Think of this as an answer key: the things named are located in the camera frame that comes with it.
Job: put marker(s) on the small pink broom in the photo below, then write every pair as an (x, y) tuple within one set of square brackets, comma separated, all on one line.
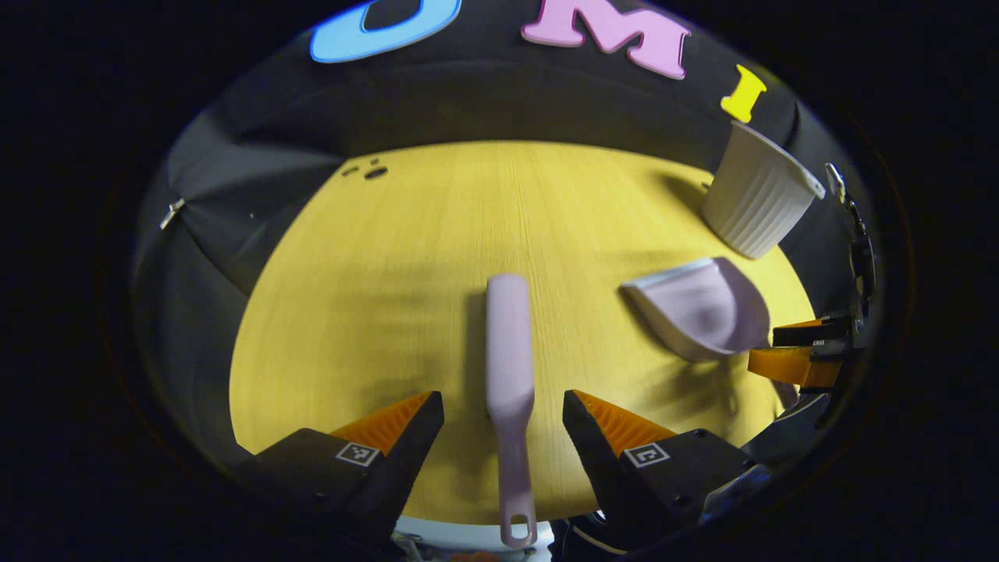
[(509, 351)]

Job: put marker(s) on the white cloth clip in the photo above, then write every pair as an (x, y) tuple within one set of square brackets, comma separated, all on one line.
[(172, 212)]

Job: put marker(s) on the pink plastic dustpan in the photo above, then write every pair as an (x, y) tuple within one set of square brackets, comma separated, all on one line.
[(702, 308)]

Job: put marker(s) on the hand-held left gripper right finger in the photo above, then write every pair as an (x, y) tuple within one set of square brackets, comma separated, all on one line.
[(589, 460)]

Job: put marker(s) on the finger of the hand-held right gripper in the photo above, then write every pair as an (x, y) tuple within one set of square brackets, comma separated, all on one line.
[(792, 367), (812, 334)]

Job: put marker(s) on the white ribbed garbage bin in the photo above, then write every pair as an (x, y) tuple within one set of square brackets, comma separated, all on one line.
[(757, 203)]

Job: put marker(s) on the black backdrop cloth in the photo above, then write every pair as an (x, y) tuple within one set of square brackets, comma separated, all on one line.
[(507, 101)]

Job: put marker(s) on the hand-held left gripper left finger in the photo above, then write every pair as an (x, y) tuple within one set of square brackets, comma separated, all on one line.
[(414, 445)]

